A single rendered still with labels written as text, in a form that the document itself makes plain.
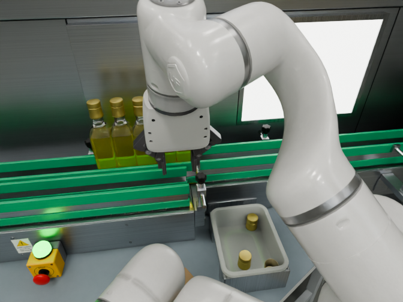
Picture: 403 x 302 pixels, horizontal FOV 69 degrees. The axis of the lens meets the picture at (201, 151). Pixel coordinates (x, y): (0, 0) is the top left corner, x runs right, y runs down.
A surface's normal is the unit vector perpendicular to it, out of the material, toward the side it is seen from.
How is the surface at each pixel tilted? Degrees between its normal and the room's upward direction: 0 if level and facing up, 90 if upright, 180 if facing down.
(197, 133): 106
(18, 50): 90
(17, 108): 90
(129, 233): 90
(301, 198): 74
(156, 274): 25
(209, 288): 17
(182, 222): 90
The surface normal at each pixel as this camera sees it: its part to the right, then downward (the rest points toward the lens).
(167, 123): 0.06, 0.79
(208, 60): 0.28, -0.02
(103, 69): 0.14, 0.59
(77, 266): 0.00, -0.81
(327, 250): -0.58, 0.38
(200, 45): 0.01, -0.31
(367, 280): -0.31, 0.19
